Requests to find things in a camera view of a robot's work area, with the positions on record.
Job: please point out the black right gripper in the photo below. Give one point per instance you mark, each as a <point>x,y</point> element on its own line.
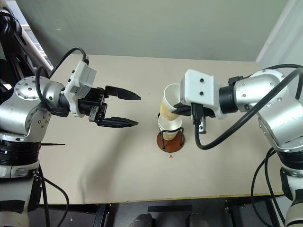
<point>209,112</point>

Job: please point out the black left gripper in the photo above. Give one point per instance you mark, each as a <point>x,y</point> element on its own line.
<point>95,104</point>

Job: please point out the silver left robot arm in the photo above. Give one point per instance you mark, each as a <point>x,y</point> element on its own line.
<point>23,113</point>

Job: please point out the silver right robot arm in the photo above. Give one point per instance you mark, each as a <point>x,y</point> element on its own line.
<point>272,99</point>

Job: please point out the beige pipe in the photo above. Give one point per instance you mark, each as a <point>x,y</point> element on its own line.
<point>35,54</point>

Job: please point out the dark rounded shape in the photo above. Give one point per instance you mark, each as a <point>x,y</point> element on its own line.
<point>198,220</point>
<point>142,220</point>

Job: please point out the black equipment stand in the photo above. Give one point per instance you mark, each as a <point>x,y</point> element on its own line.
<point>9,47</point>

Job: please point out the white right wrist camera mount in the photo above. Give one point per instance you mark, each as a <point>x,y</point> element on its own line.
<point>201,89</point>

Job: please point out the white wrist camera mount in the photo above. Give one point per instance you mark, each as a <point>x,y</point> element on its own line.
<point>201,89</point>
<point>80,80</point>

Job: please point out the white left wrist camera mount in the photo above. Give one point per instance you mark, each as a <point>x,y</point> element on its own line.
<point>80,80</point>

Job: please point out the black table frame leg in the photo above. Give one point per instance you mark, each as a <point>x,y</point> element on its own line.
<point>232,212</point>
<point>101,215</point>

